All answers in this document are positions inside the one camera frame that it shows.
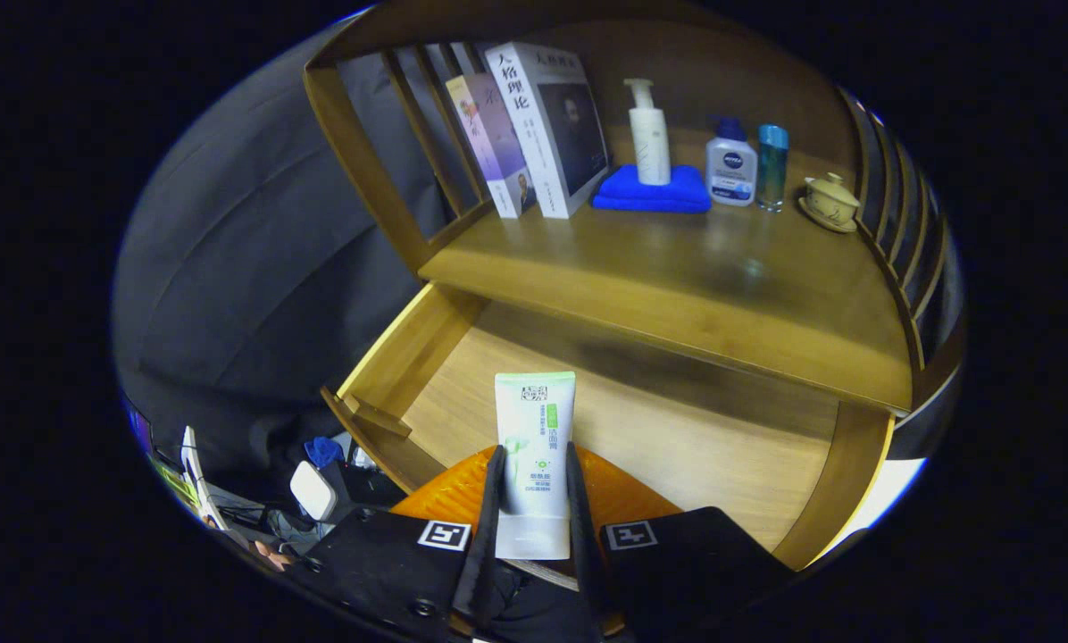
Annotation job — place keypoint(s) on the white green cleanser tube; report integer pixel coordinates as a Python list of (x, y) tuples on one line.
[(534, 429)]

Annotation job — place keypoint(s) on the brown wooden cabinet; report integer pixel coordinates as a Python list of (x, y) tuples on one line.
[(360, 161)]

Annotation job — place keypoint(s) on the white flat board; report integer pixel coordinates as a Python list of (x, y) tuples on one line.
[(891, 491)]

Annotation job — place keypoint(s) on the tan lidded teacup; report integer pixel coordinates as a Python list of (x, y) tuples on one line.
[(830, 205)]

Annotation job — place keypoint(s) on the small blue rag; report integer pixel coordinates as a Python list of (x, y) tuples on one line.
[(323, 451)]

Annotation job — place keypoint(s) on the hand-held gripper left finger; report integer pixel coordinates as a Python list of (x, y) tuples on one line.
[(485, 554)]

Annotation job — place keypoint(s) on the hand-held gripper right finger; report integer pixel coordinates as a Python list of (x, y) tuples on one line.
[(588, 558)]

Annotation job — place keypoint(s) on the white pump bottle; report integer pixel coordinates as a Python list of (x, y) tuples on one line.
[(650, 143)]

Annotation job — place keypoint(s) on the wooden countertop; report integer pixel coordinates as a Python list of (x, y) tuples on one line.
[(695, 286)]

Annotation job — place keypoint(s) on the thick white book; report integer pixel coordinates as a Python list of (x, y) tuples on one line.
[(534, 134)]

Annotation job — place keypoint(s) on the small white square box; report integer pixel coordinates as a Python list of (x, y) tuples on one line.
[(312, 491)]

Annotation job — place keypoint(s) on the brown wooden drawer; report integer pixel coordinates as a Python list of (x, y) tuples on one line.
[(677, 429)]

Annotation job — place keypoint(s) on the purple paperback book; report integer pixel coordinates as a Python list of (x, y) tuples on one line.
[(489, 134)]

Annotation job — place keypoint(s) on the white flat device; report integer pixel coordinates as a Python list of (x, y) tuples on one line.
[(196, 473)]

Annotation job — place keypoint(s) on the white bottle with blue cap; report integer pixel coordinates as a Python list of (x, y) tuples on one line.
[(731, 170)]

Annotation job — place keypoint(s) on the slim teal bottle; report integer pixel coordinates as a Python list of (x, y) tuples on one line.
[(773, 170)]

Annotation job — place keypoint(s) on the black backdrop cloth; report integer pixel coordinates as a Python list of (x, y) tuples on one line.
[(257, 268)]

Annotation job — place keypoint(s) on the blue folded cloth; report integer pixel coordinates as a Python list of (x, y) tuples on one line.
[(650, 198)]

